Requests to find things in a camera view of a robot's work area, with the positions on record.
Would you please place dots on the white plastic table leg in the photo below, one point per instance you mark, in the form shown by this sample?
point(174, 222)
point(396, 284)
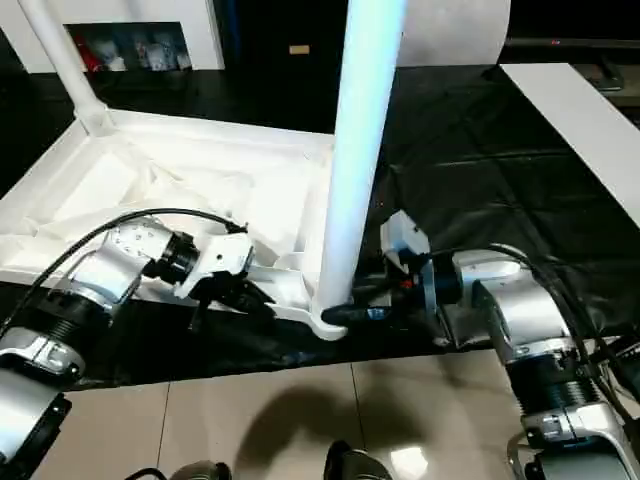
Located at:
point(360, 150)
point(65, 65)

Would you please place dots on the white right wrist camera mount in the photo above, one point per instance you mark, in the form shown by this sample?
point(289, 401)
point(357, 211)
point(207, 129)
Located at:
point(407, 235)

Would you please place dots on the white sideboard cabinet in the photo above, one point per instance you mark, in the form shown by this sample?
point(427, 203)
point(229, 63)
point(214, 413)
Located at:
point(125, 30)

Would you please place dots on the white flat board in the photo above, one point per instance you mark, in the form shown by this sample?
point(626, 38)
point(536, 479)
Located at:
point(580, 130)

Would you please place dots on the black wifi router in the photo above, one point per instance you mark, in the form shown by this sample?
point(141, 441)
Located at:
point(631, 350)

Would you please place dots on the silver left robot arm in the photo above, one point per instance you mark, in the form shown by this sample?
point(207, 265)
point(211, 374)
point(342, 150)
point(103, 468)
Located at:
point(90, 300)

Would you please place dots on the black robot foot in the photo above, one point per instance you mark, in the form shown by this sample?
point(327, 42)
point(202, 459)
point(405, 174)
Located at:
point(202, 471)
point(355, 462)

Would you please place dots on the red packet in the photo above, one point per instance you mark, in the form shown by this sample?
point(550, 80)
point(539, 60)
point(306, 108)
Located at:
point(90, 57)

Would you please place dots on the black robot right foot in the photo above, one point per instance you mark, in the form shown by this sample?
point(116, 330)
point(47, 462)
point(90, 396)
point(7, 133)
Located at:
point(355, 462)

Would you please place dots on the small tan label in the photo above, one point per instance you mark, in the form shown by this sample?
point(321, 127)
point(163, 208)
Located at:
point(299, 49)

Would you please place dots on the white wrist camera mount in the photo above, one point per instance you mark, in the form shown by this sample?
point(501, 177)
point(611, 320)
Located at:
point(407, 235)
point(220, 260)

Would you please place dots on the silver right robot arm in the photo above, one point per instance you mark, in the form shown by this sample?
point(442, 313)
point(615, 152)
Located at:
point(525, 310)

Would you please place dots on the dark low tv bench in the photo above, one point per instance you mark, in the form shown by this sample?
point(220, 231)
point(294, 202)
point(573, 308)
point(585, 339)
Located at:
point(615, 85)

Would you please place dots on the black work mat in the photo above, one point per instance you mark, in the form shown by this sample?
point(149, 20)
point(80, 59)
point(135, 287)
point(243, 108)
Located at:
point(500, 175)

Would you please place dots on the black robot left foot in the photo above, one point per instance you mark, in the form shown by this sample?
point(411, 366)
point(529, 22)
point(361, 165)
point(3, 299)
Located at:
point(202, 471)

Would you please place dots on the black television with red logo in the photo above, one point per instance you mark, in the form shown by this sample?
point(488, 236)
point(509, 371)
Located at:
point(570, 42)

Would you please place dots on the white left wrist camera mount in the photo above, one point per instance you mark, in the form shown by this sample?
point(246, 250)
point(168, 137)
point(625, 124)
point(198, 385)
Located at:
point(220, 260)

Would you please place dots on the grey cushion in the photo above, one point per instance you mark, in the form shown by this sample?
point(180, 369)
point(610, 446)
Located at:
point(450, 30)

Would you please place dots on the black sofa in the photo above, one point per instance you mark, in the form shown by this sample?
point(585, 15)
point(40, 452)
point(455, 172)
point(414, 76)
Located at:
point(290, 40)

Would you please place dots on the white plastic table top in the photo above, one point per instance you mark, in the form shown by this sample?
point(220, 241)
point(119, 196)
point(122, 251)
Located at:
point(175, 175)

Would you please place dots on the small white jar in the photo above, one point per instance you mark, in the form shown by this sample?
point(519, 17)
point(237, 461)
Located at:
point(183, 61)

